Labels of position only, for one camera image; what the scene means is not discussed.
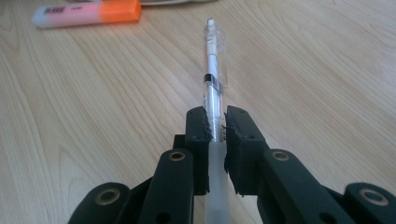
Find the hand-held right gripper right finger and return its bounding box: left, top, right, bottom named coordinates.
left=223, top=105, right=357, bottom=224

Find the white clear pen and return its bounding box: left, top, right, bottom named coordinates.
left=203, top=17, right=233, bottom=224

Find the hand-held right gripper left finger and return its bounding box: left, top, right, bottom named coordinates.
left=137, top=105, right=210, bottom=224

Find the orange highlighter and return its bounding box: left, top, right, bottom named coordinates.
left=31, top=0, right=143, bottom=30

